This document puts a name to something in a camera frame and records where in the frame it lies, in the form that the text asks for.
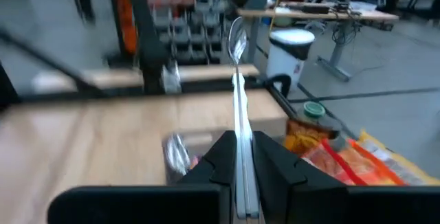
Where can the brown orange snack packet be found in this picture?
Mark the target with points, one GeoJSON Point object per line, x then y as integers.
{"type": "Point", "coordinates": [302, 136]}

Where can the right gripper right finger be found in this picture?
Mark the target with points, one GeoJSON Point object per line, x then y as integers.
{"type": "Point", "coordinates": [282, 182]}

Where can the wooden desk grey legs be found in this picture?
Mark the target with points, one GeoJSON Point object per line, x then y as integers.
{"type": "Point", "coordinates": [309, 14]}

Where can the yellow snack bag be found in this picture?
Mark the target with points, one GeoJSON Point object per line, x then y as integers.
{"type": "Point", "coordinates": [392, 160]}

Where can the green label spice jar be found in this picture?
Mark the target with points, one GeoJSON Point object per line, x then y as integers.
{"type": "Point", "coordinates": [313, 110]}

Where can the blue yellow ramen packet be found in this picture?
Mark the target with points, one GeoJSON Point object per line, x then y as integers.
{"type": "Point", "coordinates": [343, 164]}

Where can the white trash can black liner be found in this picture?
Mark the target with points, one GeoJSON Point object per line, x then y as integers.
{"type": "Point", "coordinates": [290, 55]}

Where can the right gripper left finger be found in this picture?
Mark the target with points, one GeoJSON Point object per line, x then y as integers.
{"type": "Point", "coordinates": [223, 169]}

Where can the parts bin rack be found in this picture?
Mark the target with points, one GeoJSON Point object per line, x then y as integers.
{"type": "Point", "coordinates": [189, 35]}

